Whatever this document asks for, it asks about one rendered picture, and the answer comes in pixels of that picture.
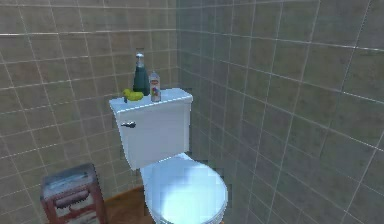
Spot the clear spray bottle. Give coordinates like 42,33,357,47
148,70,162,103

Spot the red and grey box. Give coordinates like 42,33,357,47
39,162,109,224

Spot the dark green bottle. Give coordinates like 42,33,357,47
132,52,151,97

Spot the white toilet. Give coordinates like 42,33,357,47
108,87,229,224

